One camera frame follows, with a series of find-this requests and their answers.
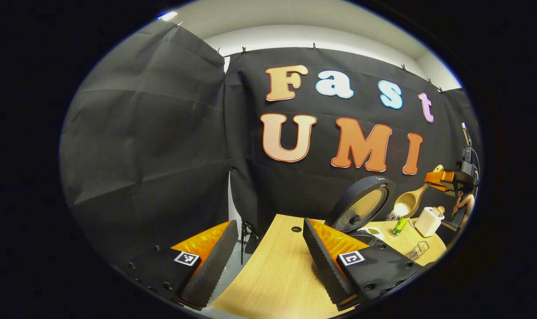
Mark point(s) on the white divided bean dish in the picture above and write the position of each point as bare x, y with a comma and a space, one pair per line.
374, 231

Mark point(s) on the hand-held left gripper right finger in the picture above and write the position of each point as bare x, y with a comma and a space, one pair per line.
323, 261

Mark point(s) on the toast bread slice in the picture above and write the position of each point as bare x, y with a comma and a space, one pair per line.
434, 212
442, 210

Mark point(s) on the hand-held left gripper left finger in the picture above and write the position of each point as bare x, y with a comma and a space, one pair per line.
213, 261

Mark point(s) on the green label drink bottle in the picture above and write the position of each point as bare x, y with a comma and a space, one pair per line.
399, 228

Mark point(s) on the dark lidded rice cooker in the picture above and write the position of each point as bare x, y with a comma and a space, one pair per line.
361, 208

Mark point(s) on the white rice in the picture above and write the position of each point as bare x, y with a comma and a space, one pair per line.
399, 210

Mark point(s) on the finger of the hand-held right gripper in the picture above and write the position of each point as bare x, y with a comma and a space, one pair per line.
436, 179

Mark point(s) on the black tripod stand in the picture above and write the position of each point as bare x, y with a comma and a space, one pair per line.
247, 230

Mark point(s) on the wooden spoon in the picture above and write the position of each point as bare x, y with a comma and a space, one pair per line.
407, 204

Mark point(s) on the white toaster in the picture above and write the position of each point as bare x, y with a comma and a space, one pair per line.
425, 223

